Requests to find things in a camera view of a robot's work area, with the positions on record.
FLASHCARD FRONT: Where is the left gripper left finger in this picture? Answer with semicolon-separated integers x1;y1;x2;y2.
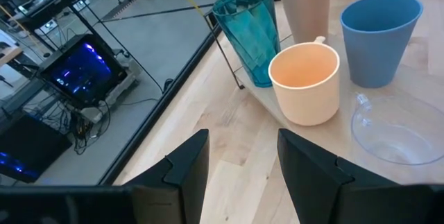
123;129;211;224

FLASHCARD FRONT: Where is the blue plastic cup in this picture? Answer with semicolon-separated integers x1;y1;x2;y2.
339;0;424;89

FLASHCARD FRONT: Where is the teal faceted plastic tumbler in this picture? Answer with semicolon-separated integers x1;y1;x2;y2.
212;0;281;88

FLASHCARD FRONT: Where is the grey computer stand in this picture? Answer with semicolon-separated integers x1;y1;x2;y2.
79;55;143;124

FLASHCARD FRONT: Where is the black computer case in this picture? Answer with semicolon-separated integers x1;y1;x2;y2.
40;33;128;109
0;114;72;183

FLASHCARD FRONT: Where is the black cable bundle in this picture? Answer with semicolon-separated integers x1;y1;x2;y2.
69;101;112;155

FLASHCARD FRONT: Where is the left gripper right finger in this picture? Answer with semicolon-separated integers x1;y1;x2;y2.
277;128;444;224

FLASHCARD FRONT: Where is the clear footed glass cup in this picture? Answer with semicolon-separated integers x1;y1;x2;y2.
350;92;444;166

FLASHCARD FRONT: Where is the black equipment rack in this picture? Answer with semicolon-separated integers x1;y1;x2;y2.
0;0;91;44

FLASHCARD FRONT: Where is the light orange mug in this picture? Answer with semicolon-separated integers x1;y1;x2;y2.
268;35;341;127

